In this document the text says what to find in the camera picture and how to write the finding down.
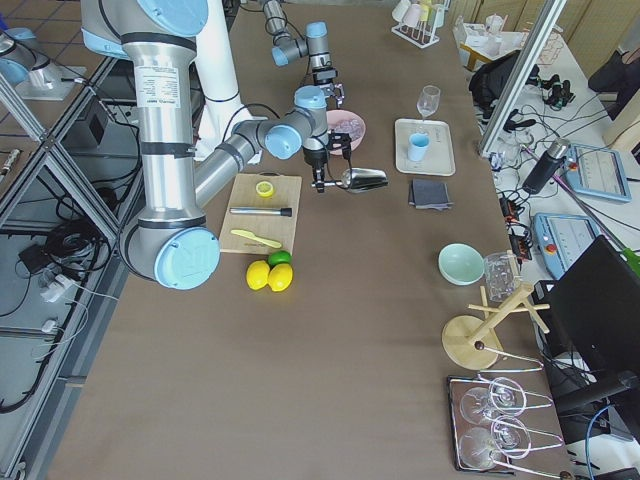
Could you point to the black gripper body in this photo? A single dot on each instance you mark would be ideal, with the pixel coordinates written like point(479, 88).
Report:
point(326, 77)
point(316, 159)

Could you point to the steel ice scoop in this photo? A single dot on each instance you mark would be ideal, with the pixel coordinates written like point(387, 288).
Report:
point(359, 180)

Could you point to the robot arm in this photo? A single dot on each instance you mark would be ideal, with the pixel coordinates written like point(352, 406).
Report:
point(195, 132)
point(313, 45)

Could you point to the clear ice cubes pile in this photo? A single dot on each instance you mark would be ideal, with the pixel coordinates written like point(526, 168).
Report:
point(354, 127)

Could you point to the light blue cup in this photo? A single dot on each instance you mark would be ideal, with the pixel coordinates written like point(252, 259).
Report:
point(418, 144)

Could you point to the pink cup in rack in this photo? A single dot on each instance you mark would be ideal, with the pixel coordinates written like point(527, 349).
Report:
point(407, 13)

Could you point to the yellow cup in rack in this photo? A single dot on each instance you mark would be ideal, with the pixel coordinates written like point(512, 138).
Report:
point(425, 10)

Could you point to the white cup in rack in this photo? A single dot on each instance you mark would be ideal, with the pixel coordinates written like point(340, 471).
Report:
point(436, 16)

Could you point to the wooden cup tree stand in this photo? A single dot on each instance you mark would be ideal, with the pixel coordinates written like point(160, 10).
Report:
point(472, 343)

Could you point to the pink bowl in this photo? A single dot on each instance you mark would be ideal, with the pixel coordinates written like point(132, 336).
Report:
point(334, 115)

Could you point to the bamboo cutting board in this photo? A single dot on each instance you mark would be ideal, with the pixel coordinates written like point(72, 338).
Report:
point(282, 229)

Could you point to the steel muddler black tip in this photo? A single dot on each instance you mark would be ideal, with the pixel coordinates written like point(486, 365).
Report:
point(262, 211)

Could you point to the half lemon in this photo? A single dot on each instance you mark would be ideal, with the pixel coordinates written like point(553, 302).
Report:
point(265, 189)

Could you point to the green lime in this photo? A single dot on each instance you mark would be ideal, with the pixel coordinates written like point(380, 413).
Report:
point(279, 257)

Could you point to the yellow plastic knife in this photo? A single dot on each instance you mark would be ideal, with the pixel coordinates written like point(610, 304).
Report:
point(253, 237)

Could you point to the clear wine glass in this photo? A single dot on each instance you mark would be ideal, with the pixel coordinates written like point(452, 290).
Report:
point(427, 104)

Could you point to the grey folded cloth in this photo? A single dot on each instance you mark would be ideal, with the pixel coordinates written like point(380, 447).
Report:
point(429, 194)

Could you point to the yellow lemon near lime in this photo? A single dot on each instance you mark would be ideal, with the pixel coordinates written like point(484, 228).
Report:
point(280, 277)

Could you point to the yellow lemon outer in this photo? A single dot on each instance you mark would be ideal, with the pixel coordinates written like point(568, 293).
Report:
point(257, 274)

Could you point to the cream rabbit tray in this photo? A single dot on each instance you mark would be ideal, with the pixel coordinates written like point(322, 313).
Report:
point(439, 158)

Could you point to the black equipment bag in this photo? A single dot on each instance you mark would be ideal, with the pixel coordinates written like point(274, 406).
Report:
point(489, 81)

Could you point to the green ceramic bowl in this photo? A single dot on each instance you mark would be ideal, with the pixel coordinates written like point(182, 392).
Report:
point(460, 264)

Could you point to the white product box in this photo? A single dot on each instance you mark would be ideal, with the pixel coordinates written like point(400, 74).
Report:
point(486, 38)

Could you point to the clear glass mug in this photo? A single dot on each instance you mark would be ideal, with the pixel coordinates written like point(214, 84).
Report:
point(501, 275)

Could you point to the black thermos bottle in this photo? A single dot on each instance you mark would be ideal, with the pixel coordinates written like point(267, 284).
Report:
point(550, 161)

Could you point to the blue teach pendant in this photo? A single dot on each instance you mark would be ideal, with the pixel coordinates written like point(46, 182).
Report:
point(562, 238)
point(597, 172)

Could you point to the black glass holder tray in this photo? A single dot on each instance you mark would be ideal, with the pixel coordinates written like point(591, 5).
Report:
point(456, 387)

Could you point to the upside wine glass rear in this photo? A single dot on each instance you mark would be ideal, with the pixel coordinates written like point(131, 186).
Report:
point(489, 399)

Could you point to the upside wine glass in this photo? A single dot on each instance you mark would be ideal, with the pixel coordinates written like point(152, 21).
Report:
point(498, 447)
point(489, 399)

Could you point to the black monitor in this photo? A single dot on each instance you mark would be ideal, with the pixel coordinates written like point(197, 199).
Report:
point(596, 303)

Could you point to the upside wine glass front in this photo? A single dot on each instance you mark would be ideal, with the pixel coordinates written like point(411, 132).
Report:
point(498, 447)

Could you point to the white wire cup rack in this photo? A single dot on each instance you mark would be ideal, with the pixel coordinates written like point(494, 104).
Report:
point(421, 36)

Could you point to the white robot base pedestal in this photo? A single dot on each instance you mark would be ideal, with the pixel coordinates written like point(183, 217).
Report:
point(215, 67)

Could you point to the aluminium frame post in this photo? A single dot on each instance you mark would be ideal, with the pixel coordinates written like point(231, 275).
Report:
point(533, 46)

